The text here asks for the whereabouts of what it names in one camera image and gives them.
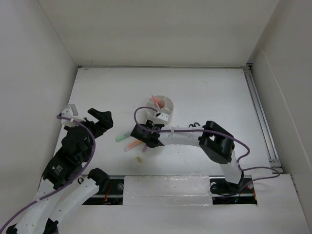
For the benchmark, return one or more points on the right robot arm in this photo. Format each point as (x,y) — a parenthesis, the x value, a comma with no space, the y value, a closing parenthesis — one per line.
(216,143)

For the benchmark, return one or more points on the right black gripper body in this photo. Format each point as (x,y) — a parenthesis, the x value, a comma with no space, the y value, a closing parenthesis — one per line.
(149,124)

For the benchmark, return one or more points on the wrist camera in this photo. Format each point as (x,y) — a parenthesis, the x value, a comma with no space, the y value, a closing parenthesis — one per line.
(162,118)
(68,113)

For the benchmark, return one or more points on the green highlighter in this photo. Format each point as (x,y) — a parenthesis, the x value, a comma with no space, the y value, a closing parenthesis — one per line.
(123,136)

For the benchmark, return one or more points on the clear tape sheet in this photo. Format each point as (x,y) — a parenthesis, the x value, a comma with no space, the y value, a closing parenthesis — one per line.
(160,190)

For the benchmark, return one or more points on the orange yellow highlighter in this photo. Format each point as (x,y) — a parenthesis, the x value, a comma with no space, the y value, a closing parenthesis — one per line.
(132,145)

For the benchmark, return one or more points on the red pink pen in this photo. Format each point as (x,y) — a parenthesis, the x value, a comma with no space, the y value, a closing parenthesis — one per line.
(156,102)

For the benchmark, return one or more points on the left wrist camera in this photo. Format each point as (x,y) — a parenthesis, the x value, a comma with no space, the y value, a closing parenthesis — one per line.
(68,113)

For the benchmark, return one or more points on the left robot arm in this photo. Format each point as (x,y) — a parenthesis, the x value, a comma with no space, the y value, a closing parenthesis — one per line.
(45,214)

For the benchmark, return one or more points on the white round divided organizer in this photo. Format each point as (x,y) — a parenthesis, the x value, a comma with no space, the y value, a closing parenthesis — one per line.
(164,105)

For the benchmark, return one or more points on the aluminium rail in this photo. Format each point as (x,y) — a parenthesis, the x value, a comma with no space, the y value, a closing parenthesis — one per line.
(268,139)

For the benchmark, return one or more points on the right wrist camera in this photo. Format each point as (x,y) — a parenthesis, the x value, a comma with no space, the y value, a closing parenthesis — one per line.
(162,118)

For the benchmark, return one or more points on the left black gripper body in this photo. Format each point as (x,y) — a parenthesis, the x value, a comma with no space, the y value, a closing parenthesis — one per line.
(97,130)

